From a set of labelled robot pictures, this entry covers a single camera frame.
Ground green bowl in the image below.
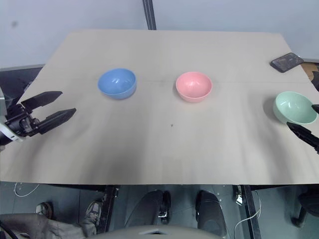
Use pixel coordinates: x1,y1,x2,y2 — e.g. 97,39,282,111
272,91,319,125

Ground white cable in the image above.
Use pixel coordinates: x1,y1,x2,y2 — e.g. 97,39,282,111
233,198,263,234
13,182,41,198

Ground grey trouser legs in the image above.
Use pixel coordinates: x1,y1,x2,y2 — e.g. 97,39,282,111
0,213,98,239

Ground grey sneaker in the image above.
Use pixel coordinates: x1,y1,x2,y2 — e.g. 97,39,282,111
84,200,103,237
35,202,54,220

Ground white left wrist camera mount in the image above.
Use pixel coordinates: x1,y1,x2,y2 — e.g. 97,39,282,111
0,88,24,143

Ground blue bowl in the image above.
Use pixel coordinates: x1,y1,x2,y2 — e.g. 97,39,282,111
97,68,138,101

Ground dark rounded shape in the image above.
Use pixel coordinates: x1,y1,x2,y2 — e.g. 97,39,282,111
195,190,228,238

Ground black office chair base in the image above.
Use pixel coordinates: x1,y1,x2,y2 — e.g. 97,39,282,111
290,185,319,229

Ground dark vertical wall strip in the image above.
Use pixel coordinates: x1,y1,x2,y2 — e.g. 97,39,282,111
142,0,157,30

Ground black table leg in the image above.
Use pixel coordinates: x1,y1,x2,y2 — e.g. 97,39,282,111
95,184,121,234
232,184,263,239

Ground brown cardboard box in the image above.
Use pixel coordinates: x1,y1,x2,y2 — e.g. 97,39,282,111
300,60,319,83

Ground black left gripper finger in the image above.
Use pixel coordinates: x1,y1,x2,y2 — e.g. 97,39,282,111
37,108,77,135
20,91,63,113

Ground black smartphone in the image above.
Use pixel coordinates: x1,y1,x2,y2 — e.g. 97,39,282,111
270,52,305,74

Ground red bowl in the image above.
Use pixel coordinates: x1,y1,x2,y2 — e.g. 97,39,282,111
175,71,213,104

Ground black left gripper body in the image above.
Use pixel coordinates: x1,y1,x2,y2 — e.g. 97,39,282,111
4,102,42,138

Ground dark grey box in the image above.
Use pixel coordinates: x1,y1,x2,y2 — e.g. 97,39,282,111
0,64,46,108

